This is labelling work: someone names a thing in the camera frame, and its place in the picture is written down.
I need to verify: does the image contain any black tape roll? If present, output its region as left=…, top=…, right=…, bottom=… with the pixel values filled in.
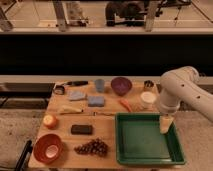
left=53, top=85, right=65, bottom=95

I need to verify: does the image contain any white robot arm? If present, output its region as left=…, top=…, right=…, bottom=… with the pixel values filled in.
left=155, top=66, right=213, bottom=134

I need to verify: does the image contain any small metal cup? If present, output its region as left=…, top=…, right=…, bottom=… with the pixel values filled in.
left=144, top=80, right=154, bottom=91

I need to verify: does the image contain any wooden board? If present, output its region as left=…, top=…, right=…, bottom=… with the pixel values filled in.
left=28, top=81, right=168, bottom=170

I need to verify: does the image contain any blue sponge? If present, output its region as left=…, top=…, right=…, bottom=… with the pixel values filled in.
left=88, top=96, right=105, bottom=107

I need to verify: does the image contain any banana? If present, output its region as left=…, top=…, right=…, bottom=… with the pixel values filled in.
left=58, top=105, right=83, bottom=114

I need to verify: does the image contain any green plastic tray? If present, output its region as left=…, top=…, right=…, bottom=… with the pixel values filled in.
left=115, top=113, right=186, bottom=166

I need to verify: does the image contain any small white cup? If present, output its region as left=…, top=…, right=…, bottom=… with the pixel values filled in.
left=45, top=145, right=59, bottom=158

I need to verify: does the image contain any orange apple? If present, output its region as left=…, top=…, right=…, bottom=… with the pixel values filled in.
left=43, top=115, right=58, bottom=129

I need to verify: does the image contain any blue cup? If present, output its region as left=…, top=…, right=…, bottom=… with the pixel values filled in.
left=94, top=79, right=105, bottom=93

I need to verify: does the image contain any grey blue cloth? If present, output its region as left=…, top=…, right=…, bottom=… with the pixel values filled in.
left=68, top=91, right=86, bottom=101

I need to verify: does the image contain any bunch of dark grapes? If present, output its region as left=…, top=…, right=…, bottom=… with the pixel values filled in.
left=74, top=138, right=108, bottom=157

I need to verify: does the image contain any orange carrot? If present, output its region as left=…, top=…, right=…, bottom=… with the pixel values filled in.
left=119, top=99, right=132, bottom=112

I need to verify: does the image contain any red bowl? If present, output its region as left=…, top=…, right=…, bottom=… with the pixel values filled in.
left=33, top=134, right=63, bottom=164

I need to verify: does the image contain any black eraser block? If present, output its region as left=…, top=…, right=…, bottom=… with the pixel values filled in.
left=71, top=125, right=93, bottom=135

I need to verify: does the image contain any white round container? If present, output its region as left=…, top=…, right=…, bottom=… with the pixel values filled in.
left=140, top=91, right=156, bottom=109

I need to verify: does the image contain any purple bowl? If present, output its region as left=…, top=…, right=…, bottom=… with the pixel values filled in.
left=111, top=77, right=132, bottom=96

